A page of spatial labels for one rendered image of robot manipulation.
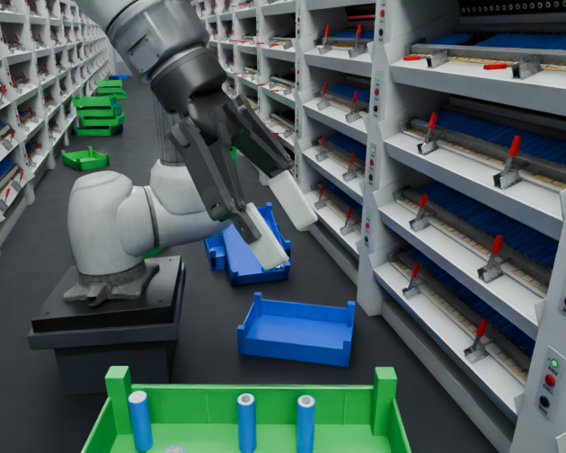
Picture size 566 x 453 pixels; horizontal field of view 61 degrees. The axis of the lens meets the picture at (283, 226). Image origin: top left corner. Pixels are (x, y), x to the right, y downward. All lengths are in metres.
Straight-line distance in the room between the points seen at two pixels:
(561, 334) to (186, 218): 0.79
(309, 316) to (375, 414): 0.94
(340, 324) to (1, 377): 0.91
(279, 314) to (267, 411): 0.94
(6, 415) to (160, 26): 1.03
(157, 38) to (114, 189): 0.68
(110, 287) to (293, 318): 0.57
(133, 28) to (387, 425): 0.47
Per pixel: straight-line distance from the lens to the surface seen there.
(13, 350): 1.55
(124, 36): 0.52
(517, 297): 0.98
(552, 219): 0.86
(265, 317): 1.49
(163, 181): 1.15
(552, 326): 0.90
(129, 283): 1.19
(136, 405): 0.53
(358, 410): 0.57
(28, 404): 1.34
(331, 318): 1.47
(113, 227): 1.14
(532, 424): 1.01
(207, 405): 0.57
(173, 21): 0.51
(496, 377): 1.09
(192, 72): 0.50
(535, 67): 0.93
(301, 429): 0.53
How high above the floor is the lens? 0.81
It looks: 22 degrees down
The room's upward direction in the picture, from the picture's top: straight up
